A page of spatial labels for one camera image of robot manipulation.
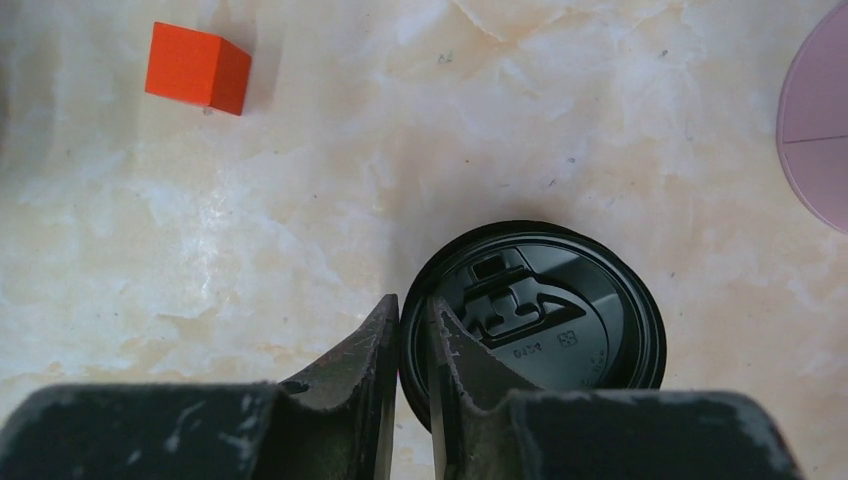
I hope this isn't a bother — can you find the pink straw holder cup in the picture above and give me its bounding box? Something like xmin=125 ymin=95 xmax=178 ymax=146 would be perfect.
xmin=776 ymin=1 xmax=847 ymax=233

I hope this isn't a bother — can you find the black cup lid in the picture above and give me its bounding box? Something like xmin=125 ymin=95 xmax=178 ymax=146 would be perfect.
xmin=399 ymin=220 xmax=667 ymax=425

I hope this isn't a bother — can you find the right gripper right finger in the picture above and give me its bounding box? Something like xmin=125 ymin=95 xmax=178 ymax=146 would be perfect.
xmin=427 ymin=298 xmax=802 ymax=479

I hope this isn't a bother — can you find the small orange cube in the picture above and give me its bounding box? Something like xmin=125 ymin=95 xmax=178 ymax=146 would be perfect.
xmin=144 ymin=22 xmax=252 ymax=116

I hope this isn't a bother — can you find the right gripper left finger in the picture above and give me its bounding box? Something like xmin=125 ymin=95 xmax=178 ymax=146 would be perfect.
xmin=1 ymin=295 xmax=399 ymax=479

